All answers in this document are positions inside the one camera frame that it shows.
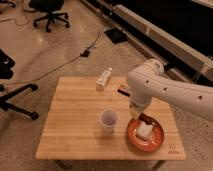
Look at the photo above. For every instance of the long grey rail beam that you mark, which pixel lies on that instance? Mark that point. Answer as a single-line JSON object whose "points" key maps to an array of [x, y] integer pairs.
{"points": [[185, 53]]}

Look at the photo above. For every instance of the white sponge block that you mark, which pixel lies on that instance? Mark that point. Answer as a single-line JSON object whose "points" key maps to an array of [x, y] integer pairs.
{"points": [[144, 130]]}

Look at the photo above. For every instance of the dark red pepper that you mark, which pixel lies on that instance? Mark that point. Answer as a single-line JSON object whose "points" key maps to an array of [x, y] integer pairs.
{"points": [[146, 119]]}

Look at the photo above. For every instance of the black floor plate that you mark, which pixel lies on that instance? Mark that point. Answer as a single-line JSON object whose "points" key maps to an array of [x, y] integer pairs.
{"points": [[116, 36]]}

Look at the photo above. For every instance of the black office chair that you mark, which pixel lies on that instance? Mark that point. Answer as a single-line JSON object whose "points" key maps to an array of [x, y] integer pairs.
{"points": [[52, 10]]}

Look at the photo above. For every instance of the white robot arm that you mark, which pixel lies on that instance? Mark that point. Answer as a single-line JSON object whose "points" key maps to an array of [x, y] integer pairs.
{"points": [[147, 81]]}

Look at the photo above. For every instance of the translucent plastic cup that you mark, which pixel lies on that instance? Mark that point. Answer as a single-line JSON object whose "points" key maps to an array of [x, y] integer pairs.
{"points": [[108, 120]]}

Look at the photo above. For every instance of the small dark box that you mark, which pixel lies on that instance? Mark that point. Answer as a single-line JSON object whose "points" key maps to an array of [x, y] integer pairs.
{"points": [[123, 89]]}

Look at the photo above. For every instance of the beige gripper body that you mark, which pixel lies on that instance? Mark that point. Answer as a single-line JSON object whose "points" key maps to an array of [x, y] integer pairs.
{"points": [[135, 112]]}

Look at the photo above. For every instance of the wooden table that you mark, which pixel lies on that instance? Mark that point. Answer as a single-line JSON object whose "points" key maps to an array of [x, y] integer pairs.
{"points": [[72, 130]]}

